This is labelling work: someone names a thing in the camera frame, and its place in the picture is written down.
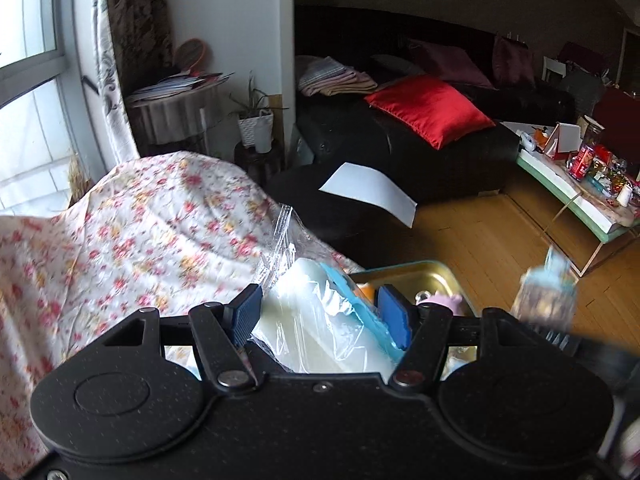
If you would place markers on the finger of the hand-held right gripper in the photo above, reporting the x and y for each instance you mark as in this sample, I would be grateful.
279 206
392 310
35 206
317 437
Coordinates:
590 357

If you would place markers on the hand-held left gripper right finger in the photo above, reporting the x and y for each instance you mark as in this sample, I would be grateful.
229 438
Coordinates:
395 322

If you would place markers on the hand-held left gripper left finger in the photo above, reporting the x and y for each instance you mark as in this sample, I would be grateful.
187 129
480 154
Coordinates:
247 315

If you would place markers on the pink plush toy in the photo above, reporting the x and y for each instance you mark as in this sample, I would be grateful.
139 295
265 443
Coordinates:
442 304

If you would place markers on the metal tray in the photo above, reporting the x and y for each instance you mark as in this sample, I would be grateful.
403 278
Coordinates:
425 275

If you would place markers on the light blue plastic bag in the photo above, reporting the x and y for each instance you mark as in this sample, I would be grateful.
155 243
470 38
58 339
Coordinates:
310 310

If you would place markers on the small light blue packet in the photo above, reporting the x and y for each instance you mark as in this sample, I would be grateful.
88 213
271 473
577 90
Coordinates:
545 290

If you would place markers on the white paper sheet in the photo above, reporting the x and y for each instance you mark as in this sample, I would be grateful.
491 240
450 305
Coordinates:
370 190

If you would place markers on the floral bed sheet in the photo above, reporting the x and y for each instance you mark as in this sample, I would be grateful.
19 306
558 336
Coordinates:
125 240

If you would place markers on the dark wooden stool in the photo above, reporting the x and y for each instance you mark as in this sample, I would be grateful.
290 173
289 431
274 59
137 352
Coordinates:
257 162

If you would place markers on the black sofa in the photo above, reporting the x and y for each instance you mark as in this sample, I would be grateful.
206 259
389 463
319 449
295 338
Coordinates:
450 170

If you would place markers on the coffee table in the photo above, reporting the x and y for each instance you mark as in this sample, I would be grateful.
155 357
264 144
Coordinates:
565 195

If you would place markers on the white cup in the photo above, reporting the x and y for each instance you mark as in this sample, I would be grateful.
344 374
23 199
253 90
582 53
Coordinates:
625 195

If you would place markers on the potted plant in white pot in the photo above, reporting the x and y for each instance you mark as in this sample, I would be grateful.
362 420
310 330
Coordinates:
256 127

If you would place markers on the red can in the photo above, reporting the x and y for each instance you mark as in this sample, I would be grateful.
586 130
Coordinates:
581 162

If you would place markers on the round side table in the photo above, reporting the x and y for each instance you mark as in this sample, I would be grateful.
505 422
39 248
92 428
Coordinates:
170 120

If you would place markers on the dried straw bundle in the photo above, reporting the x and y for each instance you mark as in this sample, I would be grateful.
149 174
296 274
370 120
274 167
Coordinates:
80 180

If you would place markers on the red pillow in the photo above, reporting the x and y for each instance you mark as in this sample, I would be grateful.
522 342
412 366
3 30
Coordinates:
430 110

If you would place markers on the white card box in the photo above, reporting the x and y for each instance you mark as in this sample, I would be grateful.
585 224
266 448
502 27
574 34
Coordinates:
565 140

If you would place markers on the glass jar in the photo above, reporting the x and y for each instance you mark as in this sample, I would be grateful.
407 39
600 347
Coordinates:
592 135

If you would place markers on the dark red cabinet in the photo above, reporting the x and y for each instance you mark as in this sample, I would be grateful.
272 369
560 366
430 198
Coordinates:
620 120

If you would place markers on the stack of magazines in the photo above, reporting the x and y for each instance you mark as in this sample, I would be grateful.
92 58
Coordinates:
175 85

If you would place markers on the folded blankets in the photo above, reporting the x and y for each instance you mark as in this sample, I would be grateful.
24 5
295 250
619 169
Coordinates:
332 77

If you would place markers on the dark grey pillow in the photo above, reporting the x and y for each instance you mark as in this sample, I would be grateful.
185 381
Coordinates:
395 65

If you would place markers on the wide purple pillow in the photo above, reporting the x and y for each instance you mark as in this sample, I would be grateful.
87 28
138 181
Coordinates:
450 62

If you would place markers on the racket shaped swatter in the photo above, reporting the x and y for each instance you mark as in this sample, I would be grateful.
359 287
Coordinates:
190 55

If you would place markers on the white patterned curtain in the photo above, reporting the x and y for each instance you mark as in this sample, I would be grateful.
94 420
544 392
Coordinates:
107 75

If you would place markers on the small purple pillow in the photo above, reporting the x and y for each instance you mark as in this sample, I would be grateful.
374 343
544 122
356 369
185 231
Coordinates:
514 60

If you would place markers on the white chair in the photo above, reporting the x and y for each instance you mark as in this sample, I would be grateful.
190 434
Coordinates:
554 67

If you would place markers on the brown patterned curtain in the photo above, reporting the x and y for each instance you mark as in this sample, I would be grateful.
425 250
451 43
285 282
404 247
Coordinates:
142 20

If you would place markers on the window frame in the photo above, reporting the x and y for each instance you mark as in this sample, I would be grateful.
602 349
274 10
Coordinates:
30 67

